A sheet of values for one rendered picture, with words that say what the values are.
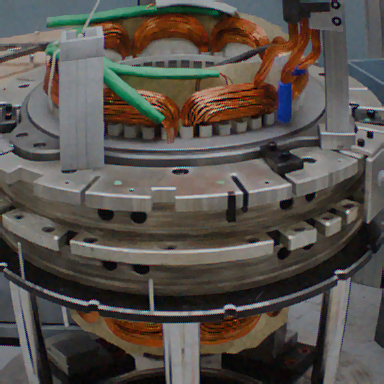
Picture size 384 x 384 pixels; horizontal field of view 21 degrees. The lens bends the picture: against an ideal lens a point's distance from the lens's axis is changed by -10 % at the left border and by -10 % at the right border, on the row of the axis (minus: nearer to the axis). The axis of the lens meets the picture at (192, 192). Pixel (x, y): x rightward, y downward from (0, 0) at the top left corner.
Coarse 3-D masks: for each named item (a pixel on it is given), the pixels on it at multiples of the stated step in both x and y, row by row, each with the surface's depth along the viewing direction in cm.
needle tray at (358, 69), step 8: (352, 64) 99; (360, 64) 101; (368, 64) 101; (376, 64) 102; (352, 72) 99; (360, 72) 98; (368, 72) 102; (376, 72) 102; (360, 80) 98; (368, 80) 97; (376, 80) 95; (368, 88) 97; (376, 88) 96; (376, 96) 96; (376, 328) 106; (376, 336) 106
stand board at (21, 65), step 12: (24, 36) 111; (48, 36) 110; (60, 36) 109; (12, 60) 102; (24, 60) 102; (36, 60) 102; (48, 60) 101; (0, 72) 99; (12, 72) 99; (24, 72) 98; (0, 84) 96
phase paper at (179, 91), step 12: (144, 84) 71; (156, 84) 71; (168, 84) 71; (180, 84) 71; (192, 84) 71; (204, 84) 71; (216, 84) 71; (168, 96) 71; (180, 96) 71; (180, 108) 71; (180, 120) 72
